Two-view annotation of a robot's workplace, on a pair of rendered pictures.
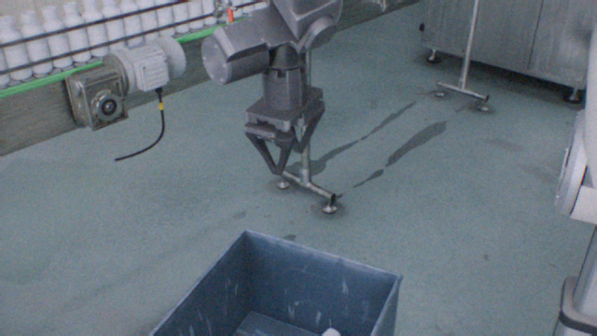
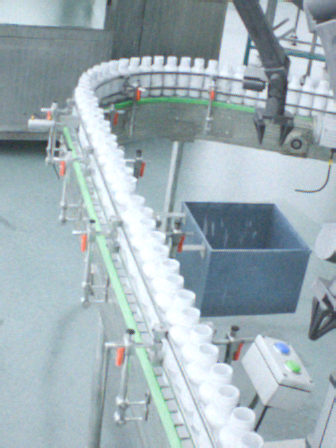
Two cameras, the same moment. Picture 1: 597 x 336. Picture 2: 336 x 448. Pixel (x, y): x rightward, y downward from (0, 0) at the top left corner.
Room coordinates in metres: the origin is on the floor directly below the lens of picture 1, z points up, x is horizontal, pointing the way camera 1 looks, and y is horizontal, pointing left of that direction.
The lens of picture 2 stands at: (-0.89, -1.33, 1.91)
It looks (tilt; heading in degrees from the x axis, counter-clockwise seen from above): 26 degrees down; 47
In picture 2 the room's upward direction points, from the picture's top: 9 degrees clockwise
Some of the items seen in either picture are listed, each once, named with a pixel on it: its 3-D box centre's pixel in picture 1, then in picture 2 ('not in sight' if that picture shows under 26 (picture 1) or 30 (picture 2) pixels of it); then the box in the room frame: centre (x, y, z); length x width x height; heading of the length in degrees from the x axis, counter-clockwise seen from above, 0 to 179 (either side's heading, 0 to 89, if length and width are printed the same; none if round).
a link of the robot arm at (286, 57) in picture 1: (279, 43); (275, 85); (0.68, 0.03, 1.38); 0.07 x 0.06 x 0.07; 127
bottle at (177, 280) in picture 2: not in sight; (168, 313); (0.01, -0.39, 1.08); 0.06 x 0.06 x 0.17
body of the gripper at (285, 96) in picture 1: (284, 87); (275, 106); (0.68, 0.02, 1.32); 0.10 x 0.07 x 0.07; 152
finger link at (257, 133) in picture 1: (280, 140); (266, 129); (0.67, 0.03, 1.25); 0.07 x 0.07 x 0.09; 62
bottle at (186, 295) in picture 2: not in sight; (179, 330); (-0.01, -0.44, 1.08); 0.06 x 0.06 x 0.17
